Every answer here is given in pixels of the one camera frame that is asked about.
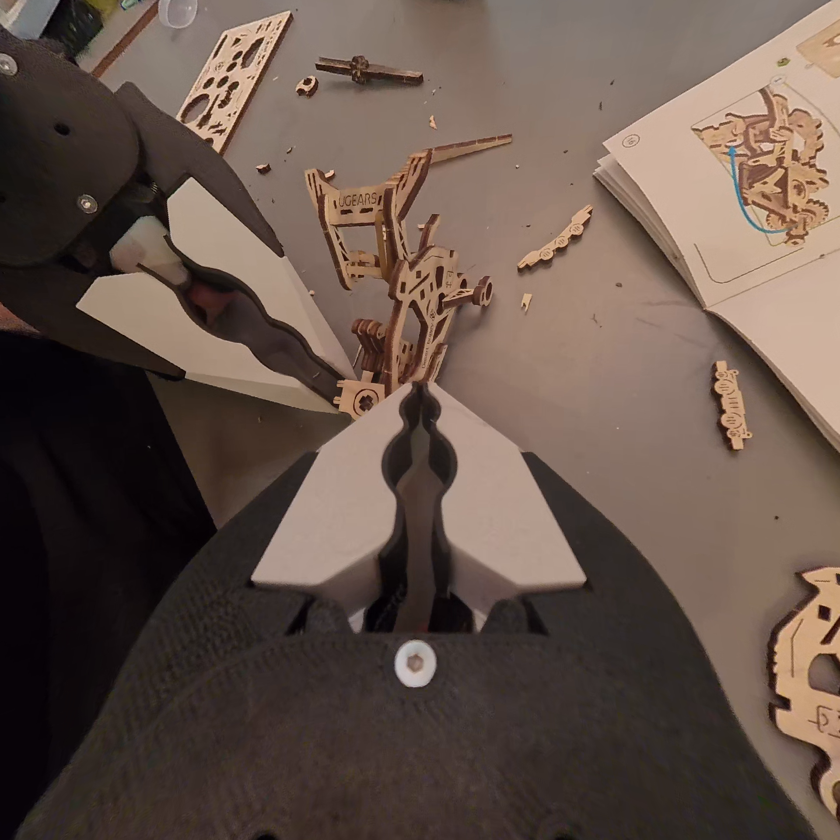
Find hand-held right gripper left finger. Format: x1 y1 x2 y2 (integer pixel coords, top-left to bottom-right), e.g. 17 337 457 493
251 382 421 632

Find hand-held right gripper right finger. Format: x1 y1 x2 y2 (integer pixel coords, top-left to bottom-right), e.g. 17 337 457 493
422 382 588 632

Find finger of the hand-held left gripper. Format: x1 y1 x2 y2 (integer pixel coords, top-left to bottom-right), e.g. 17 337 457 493
163 175 357 383
74 266 342 416

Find wooden buggy model frame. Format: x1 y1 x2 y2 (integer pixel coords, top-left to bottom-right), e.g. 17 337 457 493
304 147 493 421

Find scattered small wooden offcuts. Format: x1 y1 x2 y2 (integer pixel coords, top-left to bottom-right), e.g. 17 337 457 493
255 115 534 315

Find wooden sheet with round holes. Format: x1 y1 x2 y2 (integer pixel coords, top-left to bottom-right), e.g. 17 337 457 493
176 10 294 156

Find dark wooden axle rod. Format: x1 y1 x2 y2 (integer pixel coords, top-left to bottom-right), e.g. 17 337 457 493
315 54 425 88

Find thin wooden wedge stick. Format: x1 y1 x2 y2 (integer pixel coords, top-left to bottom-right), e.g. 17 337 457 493
430 133 514 165

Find wooden buggy side panel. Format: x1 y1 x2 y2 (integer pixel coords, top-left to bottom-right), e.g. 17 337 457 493
768 567 840 802

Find open instruction booklet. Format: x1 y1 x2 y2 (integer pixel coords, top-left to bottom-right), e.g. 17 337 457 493
592 0 840 454

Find short wooden chain strip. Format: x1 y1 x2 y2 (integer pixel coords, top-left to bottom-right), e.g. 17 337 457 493
710 360 756 452

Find curved wooden chain strip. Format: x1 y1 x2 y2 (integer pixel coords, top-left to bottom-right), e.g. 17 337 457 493
516 205 595 273

